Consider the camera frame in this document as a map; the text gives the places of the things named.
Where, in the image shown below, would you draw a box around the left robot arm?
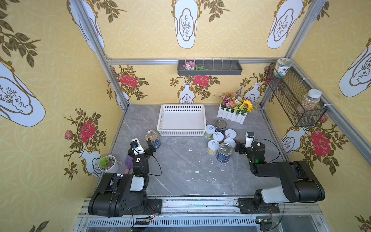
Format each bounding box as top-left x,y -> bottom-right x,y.
88,145 -> 156,218

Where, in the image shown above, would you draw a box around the flower box white fence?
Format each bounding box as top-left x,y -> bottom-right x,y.
217,93 -> 254,124

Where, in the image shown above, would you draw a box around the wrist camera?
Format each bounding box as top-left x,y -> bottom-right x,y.
245,131 -> 255,148
128,138 -> 145,157

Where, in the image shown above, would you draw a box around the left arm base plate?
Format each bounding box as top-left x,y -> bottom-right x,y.
135,198 -> 162,215

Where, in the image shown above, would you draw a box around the glass jar green label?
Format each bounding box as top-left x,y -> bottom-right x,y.
273,58 -> 293,78

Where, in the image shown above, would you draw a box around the green label white-lid can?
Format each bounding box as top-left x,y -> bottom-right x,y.
204,125 -> 216,139

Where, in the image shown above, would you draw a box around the purple spatula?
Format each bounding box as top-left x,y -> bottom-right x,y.
125,156 -> 133,174

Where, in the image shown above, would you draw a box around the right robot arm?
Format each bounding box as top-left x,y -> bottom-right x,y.
235,141 -> 325,205

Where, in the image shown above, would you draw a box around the orange label white-lid can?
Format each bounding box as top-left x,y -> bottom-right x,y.
213,131 -> 224,144

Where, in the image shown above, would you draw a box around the dark tomato tin can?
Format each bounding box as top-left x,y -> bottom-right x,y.
215,119 -> 227,133

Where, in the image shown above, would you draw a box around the white perforated plastic basket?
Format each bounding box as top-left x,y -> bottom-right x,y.
157,104 -> 206,137

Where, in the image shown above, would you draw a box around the small potted green plant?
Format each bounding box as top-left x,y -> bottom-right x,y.
98,155 -> 119,173

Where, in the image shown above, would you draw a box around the black wire wall basket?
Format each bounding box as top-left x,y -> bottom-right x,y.
266,63 -> 327,127

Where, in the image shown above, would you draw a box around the blue tin can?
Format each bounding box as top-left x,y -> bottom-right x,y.
145,130 -> 161,149
217,143 -> 234,163

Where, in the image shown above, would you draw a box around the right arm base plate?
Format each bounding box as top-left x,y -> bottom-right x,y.
235,198 -> 280,214

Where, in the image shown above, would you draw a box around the plastic jar white lid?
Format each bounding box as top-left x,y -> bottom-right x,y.
300,89 -> 322,112

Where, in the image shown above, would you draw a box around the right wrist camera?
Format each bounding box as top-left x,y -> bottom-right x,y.
245,131 -> 255,148

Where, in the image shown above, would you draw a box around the grey wall shelf tray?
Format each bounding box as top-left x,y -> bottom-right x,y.
177,59 -> 243,76

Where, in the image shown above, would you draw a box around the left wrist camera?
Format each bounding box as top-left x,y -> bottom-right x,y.
128,138 -> 145,157

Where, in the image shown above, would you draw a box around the pink flowers on shelf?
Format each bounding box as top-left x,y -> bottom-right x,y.
183,61 -> 207,71

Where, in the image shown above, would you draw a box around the yellow label white-lid can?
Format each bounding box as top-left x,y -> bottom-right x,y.
207,140 -> 220,155

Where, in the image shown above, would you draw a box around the pink label white-lid can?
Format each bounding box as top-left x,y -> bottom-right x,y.
224,129 -> 237,139

